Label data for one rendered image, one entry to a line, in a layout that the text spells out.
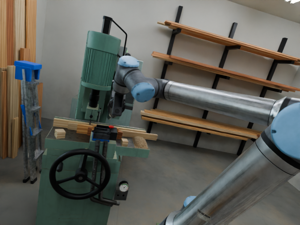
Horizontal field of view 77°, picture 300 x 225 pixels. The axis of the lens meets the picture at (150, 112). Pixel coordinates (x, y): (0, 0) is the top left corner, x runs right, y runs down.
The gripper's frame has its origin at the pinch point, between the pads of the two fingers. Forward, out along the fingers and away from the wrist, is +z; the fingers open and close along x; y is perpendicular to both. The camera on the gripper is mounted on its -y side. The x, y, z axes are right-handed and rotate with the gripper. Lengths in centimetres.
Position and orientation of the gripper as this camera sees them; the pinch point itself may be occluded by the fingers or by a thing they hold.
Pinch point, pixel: (113, 117)
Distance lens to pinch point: 108.2
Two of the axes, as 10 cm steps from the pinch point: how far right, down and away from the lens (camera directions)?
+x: -9.4, -1.6, -2.9
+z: -3.2, 6.6, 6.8
